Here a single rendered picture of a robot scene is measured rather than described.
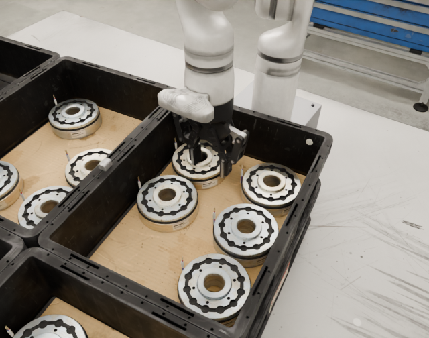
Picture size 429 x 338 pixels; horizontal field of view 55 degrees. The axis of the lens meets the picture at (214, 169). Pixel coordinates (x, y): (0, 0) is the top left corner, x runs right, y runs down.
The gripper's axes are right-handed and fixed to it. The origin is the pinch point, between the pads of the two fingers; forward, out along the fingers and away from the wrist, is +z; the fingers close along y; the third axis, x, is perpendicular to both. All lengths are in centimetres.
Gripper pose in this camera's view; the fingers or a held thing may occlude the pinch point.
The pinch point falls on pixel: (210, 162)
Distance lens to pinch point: 71.8
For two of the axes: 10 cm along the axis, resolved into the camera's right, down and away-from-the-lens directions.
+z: 0.0, 7.4, 6.7
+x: -5.6, 5.6, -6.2
